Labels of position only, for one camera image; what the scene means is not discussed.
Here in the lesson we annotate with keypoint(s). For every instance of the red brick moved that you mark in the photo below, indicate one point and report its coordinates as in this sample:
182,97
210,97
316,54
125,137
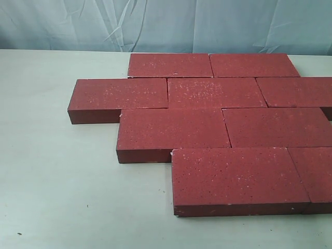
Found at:
150,135

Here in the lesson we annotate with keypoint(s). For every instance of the red brick front row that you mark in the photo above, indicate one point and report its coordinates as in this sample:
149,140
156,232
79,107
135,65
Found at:
236,182

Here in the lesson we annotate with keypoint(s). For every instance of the red brick back far right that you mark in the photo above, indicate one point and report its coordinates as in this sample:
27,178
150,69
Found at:
252,65

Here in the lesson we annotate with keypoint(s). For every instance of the red brick second row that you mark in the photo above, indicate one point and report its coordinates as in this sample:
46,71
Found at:
277,127

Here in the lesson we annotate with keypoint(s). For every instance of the red brick front right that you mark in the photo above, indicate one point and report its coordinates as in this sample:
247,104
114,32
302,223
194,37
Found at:
314,167

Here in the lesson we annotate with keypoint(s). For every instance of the white backdrop curtain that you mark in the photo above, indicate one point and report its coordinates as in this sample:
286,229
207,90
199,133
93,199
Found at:
292,27

